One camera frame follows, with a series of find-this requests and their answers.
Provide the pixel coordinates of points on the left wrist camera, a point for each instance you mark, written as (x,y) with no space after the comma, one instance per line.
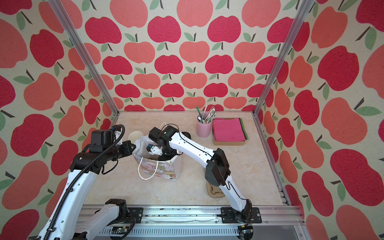
(103,138)

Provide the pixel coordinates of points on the right aluminium frame post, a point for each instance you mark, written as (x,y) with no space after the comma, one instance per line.
(286,47)

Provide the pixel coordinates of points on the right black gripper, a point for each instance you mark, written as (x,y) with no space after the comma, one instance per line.
(161,158)

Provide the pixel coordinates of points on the stack of pulp cup carriers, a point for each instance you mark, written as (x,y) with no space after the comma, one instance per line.
(214,192)

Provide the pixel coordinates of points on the aluminium frame post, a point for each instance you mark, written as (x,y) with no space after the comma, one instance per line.
(286,47)
(70,29)

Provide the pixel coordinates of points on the animal print paper gift bag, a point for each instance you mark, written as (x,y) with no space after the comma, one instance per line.
(149,165)

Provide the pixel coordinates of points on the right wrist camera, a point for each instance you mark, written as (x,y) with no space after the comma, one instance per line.
(154,150)

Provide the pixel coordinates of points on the left aluminium frame post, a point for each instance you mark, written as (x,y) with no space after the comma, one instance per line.
(70,29)

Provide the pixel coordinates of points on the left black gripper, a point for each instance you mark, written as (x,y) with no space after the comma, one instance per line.
(129,150)

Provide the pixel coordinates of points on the cardboard napkin tray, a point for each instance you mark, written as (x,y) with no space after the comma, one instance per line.
(228,141)

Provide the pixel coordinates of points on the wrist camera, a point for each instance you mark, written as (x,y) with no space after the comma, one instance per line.
(103,138)
(154,150)

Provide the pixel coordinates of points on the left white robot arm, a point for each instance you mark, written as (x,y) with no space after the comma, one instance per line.
(62,224)

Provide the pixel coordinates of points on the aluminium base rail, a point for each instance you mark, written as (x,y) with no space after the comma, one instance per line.
(277,223)

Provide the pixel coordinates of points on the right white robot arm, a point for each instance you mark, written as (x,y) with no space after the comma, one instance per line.
(171,141)

